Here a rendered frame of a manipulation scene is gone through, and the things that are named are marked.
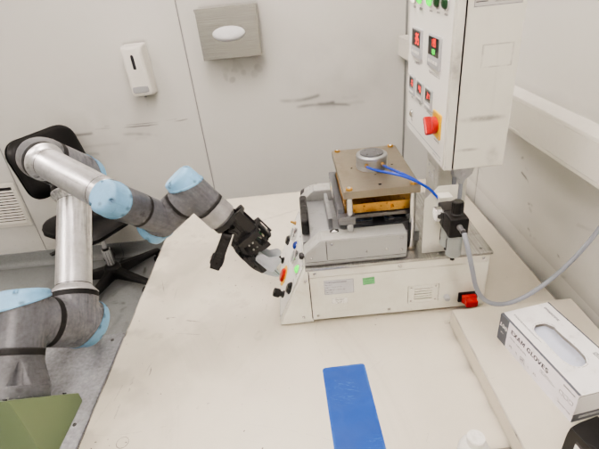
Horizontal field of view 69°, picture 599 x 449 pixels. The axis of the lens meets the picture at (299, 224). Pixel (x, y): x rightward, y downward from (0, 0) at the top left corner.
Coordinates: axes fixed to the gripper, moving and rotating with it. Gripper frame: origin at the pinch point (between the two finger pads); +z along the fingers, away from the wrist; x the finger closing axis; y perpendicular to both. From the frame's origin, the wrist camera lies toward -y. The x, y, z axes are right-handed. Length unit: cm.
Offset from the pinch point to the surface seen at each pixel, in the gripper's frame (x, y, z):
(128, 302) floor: 107, -130, 17
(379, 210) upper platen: 1.8, 31.3, 4.1
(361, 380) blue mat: -24.9, 7.4, 22.0
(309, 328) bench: -6.6, -1.4, 15.9
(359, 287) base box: -4.9, 15.9, 15.0
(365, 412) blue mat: -33.1, 6.9, 21.7
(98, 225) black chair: 112, -105, -26
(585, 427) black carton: -48, 42, 32
